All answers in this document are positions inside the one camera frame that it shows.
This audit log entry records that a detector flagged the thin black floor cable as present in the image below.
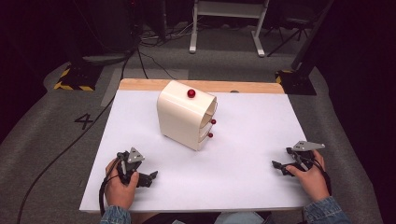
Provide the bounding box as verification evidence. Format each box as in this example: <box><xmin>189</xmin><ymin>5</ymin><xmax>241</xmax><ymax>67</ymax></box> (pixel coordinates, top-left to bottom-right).
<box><xmin>135</xmin><ymin>48</ymin><xmax>177</xmax><ymax>80</ymax></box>

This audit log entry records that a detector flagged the hand-held gripper black cable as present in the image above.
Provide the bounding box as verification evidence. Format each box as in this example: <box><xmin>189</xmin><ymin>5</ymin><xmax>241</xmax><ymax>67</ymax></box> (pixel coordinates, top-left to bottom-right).
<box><xmin>306</xmin><ymin>155</ymin><xmax>332</xmax><ymax>197</ymax></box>
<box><xmin>98</xmin><ymin>154</ymin><xmax>123</xmax><ymax>217</ymax></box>

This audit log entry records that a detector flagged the white table mat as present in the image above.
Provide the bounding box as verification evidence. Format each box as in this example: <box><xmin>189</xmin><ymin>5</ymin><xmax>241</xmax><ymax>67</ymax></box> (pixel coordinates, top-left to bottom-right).
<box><xmin>78</xmin><ymin>89</ymin><xmax>315</xmax><ymax>214</ymax></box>

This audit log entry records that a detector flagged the cream drawer with red knob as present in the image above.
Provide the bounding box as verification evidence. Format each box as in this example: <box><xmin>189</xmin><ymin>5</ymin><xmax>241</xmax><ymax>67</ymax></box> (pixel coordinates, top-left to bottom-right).
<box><xmin>198</xmin><ymin>130</ymin><xmax>215</xmax><ymax>147</ymax></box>
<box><xmin>199</xmin><ymin>118</ymin><xmax>218</xmax><ymax>131</ymax></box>

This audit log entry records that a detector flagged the black base with hazard stripes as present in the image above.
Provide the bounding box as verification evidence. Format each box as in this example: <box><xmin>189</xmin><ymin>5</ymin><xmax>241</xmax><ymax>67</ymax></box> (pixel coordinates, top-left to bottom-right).
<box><xmin>52</xmin><ymin>63</ymin><xmax>105</xmax><ymax>92</ymax></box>
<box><xmin>275</xmin><ymin>69</ymin><xmax>318</xmax><ymax>96</ymax></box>

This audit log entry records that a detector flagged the person's left hand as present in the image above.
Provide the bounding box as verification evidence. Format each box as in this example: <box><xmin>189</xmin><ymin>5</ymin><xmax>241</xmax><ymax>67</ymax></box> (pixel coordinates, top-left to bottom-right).
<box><xmin>104</xmin><ymin>158</ymin><xmax>140</xmax><ymax>211</ymax></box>

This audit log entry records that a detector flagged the grey round stand base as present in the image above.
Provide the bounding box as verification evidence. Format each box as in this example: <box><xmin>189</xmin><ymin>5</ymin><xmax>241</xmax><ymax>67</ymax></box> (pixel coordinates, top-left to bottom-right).
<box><xmin>81</xmin><ymin>51</ymin><xmax>134</xmax><ymax>67</ymax></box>

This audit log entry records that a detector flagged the black tripod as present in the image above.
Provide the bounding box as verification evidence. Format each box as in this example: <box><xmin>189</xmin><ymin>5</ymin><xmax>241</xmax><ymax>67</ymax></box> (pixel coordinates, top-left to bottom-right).
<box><xmin>264</xmin><ymin>17</ymin><xmax>314</xmax><ymax>58</ymax></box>

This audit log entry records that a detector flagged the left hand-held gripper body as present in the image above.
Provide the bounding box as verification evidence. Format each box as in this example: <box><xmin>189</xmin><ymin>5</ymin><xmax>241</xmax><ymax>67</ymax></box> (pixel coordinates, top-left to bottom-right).
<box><xmin>116</xmin><ymin>147</ymin><xmax>146</xmax><ymax>186</ymax></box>

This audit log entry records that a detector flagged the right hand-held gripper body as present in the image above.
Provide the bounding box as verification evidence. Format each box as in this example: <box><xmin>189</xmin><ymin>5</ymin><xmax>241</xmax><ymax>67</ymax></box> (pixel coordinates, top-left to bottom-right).
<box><xmin>285</xmin><ymin>140</ymin><xmax>326</xmax><ymax>173</ymax></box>

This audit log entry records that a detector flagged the left hand-held gripper black cable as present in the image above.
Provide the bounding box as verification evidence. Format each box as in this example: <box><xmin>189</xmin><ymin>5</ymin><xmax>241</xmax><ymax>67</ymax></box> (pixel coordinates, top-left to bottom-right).
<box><xmin>98</xmin><ymin>154</ymin><xmax>123</xmax><ymax>217</ymax></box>

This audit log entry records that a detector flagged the right hand-held gripper black cable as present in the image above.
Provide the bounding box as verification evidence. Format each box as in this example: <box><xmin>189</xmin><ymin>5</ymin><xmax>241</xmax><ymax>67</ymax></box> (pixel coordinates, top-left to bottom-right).
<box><xmin>306</xmin><ymin>155</ymin><xmax>332</xmax><ymax>197</ymax></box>

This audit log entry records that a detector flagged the long black floor cable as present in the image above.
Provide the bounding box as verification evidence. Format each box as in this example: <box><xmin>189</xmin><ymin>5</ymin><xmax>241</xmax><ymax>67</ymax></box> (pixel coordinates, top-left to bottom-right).
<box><xmin>16</xmin><ymin>54</ymin><xmax>134</xmax><ymax>224</ymax></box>

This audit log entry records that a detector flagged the cream mini drawer cabinet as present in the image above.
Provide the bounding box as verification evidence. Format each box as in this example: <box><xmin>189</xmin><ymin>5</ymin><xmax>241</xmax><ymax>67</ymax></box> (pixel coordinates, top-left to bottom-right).
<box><xmin>156</xmin><ymin>79</ymin><xmax>219</xmax><ymax>152</ymax></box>

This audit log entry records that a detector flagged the white metal stand frame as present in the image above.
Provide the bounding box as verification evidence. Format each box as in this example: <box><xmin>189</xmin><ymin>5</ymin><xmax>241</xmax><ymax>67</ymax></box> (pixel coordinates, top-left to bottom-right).
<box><xmin>189</xmin><ymin>0</ymin><xmax>271</xmax><ymax>58</ymax></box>

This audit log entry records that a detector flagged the person's right hand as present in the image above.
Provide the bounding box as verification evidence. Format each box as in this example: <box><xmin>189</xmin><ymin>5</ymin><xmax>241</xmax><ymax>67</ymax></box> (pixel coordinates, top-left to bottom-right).
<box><xmin>285</xmin><ymin>149</ymin><xmax>331</xmax><ymax>203</ymax></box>

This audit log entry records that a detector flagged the black slanted stand pole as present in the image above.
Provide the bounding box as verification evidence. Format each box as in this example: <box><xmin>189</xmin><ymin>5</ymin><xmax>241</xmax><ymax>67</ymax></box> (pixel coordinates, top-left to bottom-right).
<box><xmin>290</xmin><ymin>0</ymin><xmax>336</xmax><ymax>78</ymax></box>

